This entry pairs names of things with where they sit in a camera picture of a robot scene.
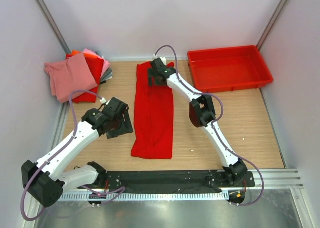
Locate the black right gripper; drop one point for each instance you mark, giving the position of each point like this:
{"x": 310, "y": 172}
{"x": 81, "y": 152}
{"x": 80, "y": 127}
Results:
{"x": 151, "y": 75}

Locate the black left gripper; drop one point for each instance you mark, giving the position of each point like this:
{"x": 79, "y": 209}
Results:
{"x": 126, "y": 126}

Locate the red t shirt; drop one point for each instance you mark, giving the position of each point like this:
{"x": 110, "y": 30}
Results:
{"x": 153, "y": 118}
{"x": 96, "y": 66}

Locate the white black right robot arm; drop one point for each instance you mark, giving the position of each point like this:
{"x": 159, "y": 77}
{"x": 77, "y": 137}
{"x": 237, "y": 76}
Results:
{"x": 202, "y": 115}

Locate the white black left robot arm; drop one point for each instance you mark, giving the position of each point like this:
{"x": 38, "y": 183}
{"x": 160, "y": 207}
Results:
{"x": 46, "y": 179}

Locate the grey folded t shirt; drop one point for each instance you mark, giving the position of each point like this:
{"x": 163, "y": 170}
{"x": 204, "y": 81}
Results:
{"x": 107, "y": 75}

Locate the light pink folded t shirt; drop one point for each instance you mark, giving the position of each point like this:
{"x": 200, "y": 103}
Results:
{"x": 106, "y": 64}

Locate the red folded t shirt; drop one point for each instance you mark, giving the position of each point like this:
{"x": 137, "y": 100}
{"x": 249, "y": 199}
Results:
{"x": 96, "y": 66}

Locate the dusty pink folded t shirt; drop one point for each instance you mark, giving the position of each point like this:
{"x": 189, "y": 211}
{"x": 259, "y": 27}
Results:
{"x": 57, "y": 71}

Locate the red plastic tray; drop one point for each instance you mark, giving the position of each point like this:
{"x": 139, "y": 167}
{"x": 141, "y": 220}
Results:
{"x": 228, "y": 69}

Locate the orange folded t shirt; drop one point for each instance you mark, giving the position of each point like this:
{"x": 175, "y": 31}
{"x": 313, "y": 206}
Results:
{"x": 75, "y": 52}

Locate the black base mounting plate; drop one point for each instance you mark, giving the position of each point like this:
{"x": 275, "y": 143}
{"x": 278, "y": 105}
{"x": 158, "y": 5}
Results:
{"x": 170, "y": 182}

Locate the white slotted cable duct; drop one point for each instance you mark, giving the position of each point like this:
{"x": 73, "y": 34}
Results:
{"x": 89, "y": 196}

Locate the left aluminium frame post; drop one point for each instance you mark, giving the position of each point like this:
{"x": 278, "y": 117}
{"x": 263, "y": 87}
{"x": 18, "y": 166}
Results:
{"x": 53, "y": 25}

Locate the aluminium frame post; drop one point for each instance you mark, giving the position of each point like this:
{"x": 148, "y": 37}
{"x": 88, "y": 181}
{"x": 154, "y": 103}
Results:
{"x": 53, "y": 25}
{"x": 279, "y": 9}

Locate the right aluminium frame post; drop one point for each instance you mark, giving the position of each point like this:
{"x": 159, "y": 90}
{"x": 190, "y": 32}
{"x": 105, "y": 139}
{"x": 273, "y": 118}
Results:
{"x": 279, "y": 9}

